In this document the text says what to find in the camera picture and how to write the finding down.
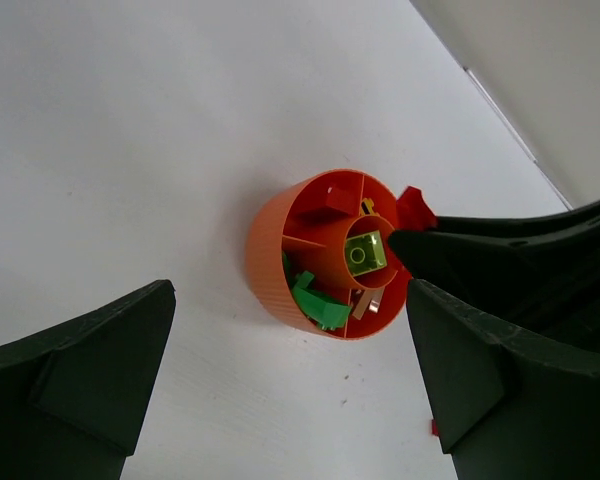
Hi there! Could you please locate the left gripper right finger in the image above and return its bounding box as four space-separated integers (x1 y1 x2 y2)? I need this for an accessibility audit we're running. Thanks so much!
407 280 600 479

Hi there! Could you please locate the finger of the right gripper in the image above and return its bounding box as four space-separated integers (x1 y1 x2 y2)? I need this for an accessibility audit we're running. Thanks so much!
419 200 600 250
389 228 600 325

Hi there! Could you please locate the lime curved lego brick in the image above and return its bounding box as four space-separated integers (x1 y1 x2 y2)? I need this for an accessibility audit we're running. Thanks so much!
344 230 388 277

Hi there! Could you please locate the orange round divided container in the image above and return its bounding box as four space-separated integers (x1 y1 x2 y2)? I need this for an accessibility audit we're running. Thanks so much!
245 169 411 340

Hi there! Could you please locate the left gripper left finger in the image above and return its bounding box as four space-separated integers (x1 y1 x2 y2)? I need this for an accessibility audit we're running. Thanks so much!
0 280 176 479

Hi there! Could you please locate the brown lego brick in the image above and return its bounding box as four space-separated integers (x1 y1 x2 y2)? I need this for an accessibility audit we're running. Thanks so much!
351 289 384 320

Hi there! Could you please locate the green long lego brick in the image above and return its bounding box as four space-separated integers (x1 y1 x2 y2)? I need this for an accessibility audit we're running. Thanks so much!
281 252 352 331

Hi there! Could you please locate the yellow small lego brick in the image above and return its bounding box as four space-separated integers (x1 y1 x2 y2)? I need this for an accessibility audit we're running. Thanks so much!
360 198 376 215

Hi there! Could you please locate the yellow red lego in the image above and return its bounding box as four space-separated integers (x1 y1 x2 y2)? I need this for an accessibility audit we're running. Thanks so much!
293 184 359 224

